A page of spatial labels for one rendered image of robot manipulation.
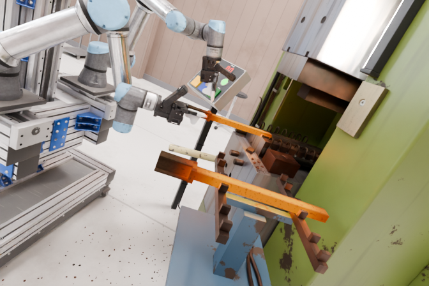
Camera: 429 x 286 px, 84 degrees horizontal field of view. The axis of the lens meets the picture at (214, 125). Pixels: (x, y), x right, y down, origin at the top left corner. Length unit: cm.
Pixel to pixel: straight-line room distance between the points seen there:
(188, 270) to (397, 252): 70
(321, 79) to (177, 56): 415
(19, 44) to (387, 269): 140
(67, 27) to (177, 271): 77
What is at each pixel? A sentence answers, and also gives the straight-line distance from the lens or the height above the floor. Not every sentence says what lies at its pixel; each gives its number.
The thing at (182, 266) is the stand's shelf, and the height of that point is 74.
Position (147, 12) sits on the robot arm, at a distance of 145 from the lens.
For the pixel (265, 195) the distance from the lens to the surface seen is 62.
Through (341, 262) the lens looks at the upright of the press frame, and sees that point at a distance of 97.
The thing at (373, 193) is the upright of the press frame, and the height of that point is 108.
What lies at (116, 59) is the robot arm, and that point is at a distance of 105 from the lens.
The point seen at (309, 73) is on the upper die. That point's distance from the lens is 102.
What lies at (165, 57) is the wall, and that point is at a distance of 512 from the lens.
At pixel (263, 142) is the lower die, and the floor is 98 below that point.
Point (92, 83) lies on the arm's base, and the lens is 148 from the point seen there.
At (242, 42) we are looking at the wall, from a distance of 467.
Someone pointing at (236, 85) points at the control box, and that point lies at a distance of 144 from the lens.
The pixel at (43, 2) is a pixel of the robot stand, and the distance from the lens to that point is 130.
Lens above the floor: 130
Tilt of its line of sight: 19 degrees down
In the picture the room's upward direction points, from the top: 23 degrees clockwise
